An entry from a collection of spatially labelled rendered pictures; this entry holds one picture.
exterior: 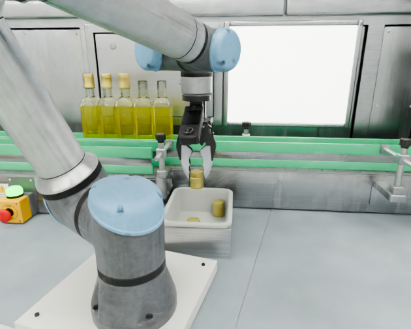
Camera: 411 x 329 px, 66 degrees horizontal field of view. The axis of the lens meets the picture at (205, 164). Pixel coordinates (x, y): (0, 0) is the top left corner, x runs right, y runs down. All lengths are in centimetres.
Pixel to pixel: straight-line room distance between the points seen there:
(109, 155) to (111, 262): 48
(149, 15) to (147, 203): 27
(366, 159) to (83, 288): 83
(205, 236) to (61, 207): 33
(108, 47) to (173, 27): 69
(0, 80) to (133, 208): 25
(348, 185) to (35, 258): 88
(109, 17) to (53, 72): 87
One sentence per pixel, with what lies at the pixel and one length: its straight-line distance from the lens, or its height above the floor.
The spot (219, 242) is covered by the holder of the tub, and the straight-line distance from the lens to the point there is 77.
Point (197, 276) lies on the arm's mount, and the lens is 70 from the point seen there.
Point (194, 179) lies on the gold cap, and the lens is 81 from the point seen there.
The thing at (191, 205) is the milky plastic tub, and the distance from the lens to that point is 96.
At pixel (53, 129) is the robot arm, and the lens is 56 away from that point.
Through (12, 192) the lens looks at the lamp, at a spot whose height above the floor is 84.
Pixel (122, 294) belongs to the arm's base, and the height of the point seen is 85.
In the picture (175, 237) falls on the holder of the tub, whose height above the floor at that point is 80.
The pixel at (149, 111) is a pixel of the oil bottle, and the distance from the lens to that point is 100.
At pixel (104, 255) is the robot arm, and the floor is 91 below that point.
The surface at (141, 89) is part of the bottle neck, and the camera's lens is 102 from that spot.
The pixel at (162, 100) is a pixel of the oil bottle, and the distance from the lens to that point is 100.
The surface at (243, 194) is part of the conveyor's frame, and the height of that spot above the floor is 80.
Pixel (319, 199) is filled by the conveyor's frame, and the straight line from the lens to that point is 105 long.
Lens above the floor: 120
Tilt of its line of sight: 18 degrees down
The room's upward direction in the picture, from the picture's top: straight up
